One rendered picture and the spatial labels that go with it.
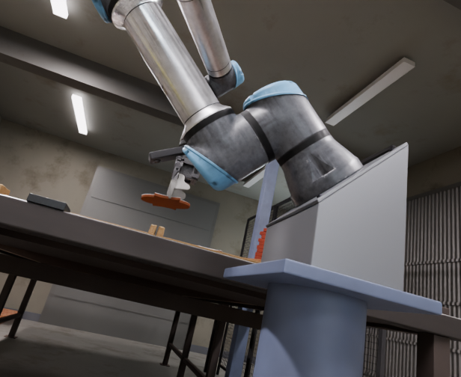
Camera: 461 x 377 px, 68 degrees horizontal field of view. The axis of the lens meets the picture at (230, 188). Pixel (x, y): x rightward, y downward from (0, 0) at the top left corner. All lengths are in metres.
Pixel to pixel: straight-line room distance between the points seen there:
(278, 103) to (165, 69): 0.23
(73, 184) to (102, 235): 6.21
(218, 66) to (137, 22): 0.32
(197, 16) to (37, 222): 0.58
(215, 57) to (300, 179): 0.47
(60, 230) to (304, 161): 0.52
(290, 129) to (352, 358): 0.39
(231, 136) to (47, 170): 6.59
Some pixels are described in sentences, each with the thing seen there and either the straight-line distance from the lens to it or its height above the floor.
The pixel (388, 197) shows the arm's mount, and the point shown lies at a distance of 0.60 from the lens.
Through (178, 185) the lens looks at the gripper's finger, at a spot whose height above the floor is 1.10.
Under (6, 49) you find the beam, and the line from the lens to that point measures 4.77.
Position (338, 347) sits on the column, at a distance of 0.57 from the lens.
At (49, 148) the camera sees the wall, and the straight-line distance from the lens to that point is 7.28.
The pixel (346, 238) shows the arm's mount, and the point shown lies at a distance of 0.54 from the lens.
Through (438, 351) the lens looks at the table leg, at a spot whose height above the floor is 0.81.
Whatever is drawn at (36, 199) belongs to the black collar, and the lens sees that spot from 0.83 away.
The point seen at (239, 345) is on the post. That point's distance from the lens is 2.96.
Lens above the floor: 0.79
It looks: 20 degrees up
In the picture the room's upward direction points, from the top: 13 degrees clockwise
